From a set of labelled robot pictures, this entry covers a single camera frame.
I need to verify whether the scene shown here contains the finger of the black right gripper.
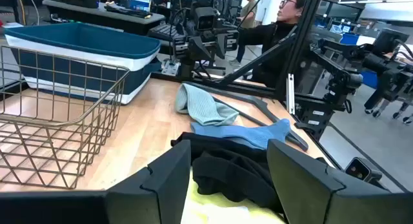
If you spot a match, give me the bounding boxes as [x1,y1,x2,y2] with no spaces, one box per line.
[215,32,227,59]
[188,36,208,61]

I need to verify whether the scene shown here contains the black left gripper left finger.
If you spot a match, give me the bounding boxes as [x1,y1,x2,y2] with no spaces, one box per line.
[105,139,192,224]

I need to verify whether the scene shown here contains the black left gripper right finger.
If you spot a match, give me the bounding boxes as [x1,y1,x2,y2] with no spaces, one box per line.
[266,139,393,224]

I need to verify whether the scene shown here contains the yellow cloth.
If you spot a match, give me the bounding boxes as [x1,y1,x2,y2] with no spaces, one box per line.
[180,167,288,224]

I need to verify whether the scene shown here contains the mint ribbed cloth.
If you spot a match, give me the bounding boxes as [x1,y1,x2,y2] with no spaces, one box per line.
[174,83,240,127]

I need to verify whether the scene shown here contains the black cloth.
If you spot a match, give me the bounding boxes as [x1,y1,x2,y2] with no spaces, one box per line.
[170,132,269,163]
[192,151,285,215]

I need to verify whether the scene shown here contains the light blue cloth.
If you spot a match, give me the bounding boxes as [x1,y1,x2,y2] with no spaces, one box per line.
[190,118,292,150]

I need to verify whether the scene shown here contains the white power supply box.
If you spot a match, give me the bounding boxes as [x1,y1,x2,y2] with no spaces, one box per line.
[161,59,181,77]

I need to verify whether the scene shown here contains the grey clothes hanger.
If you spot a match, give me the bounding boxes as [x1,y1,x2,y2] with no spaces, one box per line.
[185,81,310,152]

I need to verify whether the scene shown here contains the black yellow-edged gloves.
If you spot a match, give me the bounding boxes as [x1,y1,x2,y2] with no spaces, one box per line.
[103,4,153,19]

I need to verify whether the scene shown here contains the grey desk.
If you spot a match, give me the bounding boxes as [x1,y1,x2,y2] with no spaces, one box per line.
[41,0,166,36]

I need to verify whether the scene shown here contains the blue and white plastic bin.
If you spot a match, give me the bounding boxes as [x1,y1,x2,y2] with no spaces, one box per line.
[3,22,162,105]

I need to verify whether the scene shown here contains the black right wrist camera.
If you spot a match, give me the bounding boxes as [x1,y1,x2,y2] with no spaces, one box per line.
[193,6,218,32]

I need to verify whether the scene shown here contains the black table-level camera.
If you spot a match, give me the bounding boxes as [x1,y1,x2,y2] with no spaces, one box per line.
[344,157,383,183]

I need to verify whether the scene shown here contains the silver metal bracket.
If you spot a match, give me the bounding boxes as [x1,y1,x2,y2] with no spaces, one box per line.
[285,73,296,116]

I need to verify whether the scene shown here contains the gold wire basket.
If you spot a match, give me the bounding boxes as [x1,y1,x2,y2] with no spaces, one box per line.
[0,45,131,190]

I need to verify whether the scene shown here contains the yellow floor cable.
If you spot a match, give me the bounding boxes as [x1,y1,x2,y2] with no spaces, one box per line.
[17,0,27,26]

